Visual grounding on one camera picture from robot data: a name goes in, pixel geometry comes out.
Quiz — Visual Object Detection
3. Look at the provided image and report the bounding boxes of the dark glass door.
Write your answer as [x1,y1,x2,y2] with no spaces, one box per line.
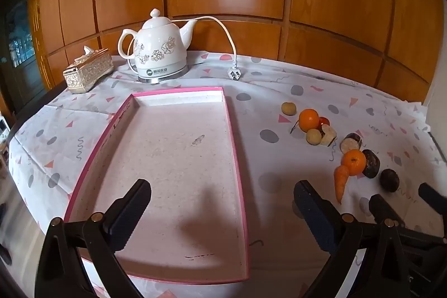
[0,0,46,99]

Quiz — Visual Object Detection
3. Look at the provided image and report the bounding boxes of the dark round passion fruit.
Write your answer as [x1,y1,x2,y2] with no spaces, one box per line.
[379,169,400,193]

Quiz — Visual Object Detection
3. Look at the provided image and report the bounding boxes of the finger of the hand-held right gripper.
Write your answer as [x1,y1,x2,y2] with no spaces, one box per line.
[369,194,406,229]
[418,182,447,212]

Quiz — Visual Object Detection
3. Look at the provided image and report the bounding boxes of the white floral ceramic kettle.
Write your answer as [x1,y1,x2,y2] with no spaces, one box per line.
[118,8,199,75]

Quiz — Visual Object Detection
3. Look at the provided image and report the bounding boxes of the orange carrot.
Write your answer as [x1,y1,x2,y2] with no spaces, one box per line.
[334,164,350,205]

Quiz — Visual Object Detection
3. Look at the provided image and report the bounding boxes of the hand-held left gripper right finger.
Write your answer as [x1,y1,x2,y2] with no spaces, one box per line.
[293,180,411,298]

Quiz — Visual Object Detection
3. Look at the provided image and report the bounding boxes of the patterned white tablecloth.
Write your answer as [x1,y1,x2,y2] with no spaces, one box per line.
[8,52,434,298]

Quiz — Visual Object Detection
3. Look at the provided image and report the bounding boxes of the pale cut root piece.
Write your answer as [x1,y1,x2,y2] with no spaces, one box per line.
[319,124,337,147]

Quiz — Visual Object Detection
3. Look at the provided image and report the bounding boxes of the silver kettle power base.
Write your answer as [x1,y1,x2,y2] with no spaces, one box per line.
[137,65,190,84]

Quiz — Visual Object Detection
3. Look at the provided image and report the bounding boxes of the dark-skinned cut root piece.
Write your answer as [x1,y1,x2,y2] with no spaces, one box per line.
[340,133,362,154]

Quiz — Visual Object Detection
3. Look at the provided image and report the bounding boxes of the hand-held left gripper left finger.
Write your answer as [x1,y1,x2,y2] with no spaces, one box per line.
[34,178,152,298]

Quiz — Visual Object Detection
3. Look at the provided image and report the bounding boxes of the orange with stem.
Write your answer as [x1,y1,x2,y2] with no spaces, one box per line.
[291,108,320,134]

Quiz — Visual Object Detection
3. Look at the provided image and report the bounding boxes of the pink shallow box tray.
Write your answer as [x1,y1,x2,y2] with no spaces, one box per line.
[64,87,251,285]

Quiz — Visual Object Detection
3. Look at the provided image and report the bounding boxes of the orange with green calyx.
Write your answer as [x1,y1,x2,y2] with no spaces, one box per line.
[341,149,367,176]

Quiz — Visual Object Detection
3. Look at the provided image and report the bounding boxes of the gold embossed tissue box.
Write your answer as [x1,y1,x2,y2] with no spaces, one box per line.
[63,48,114,95]

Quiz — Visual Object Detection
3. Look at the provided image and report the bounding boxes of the white power cord with plug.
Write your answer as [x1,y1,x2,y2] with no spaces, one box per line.
[126,16,244,82]

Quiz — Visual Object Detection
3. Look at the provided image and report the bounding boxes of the dark brown lumpy root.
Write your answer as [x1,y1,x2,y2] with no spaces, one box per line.
[361,149,381,179]

